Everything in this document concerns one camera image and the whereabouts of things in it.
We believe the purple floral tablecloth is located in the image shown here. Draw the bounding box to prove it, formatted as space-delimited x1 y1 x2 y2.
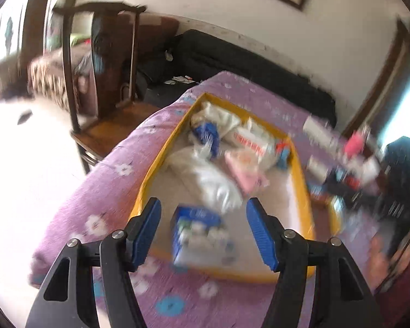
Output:
29 70 410 328

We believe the white bag with red print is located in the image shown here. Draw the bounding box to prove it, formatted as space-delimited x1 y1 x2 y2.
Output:
225 118 277 169

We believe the pink packet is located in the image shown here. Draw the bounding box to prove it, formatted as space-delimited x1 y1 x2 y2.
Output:
224 150 270 194

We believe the blue plastic packet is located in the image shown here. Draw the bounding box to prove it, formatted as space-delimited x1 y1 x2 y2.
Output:
189 119 221 159

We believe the white towel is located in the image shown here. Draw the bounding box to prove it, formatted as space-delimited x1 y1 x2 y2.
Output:
164 147 243 214

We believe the yellow cardboard box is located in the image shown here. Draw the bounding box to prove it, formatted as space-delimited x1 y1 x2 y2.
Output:
128 92 317 282

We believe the pink bottle with knitted sleeve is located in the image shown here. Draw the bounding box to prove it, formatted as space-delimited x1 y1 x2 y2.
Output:
343 130 370 158

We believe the blue white tissue packet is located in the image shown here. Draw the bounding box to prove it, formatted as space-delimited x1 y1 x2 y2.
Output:
170 205 240 269

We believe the brown armchair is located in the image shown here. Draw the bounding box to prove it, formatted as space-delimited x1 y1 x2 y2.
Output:
119 10 180 43

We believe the brown patterned sofa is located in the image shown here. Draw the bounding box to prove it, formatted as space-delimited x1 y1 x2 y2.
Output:
29 46 93 108

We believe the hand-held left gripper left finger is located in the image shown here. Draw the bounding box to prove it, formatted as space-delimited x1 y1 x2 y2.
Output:
25 197 163 328

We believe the dark wooden chair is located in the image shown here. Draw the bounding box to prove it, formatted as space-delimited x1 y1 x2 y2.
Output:
53 2 161 175

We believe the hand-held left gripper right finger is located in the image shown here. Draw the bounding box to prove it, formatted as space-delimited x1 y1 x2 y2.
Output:
246 196 385 328

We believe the black sofa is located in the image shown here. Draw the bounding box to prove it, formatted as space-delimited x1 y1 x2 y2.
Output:
137 29 337 127

